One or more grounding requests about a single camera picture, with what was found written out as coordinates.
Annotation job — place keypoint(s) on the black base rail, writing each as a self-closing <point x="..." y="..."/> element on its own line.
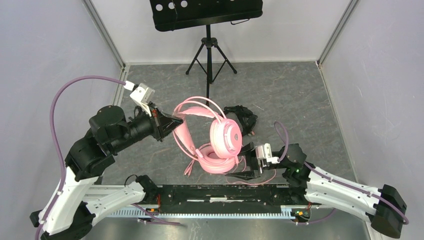
<point x="224" y="199"/>

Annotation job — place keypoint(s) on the pink headphones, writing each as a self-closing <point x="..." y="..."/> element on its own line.
<point x="220" y="154"/>

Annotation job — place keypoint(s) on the black music stand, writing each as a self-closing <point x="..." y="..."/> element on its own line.
<point x="171" y="15"/>

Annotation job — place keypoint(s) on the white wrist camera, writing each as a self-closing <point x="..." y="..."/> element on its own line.
<point x="141" y="94"/>
<point x="264" y="156"/>

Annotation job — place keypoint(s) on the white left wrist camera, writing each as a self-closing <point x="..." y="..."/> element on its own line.
<point x="141" y="94"/>

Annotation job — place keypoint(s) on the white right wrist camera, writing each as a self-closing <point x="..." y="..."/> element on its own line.
<point x="264" y="156"/>

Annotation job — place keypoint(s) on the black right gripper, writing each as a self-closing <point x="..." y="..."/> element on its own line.
<point x="248" y="175"/>

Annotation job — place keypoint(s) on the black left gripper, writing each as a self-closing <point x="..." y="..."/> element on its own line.
<point x="167" y="123"/>

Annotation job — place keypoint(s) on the black headphones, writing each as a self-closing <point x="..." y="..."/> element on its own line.
<point x="245" y="116"/>

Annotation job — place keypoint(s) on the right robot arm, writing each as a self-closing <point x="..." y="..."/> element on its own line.
<point x="383" y="208"/>

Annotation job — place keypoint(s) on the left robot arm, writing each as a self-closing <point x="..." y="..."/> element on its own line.
<point x="68" y="217"/>

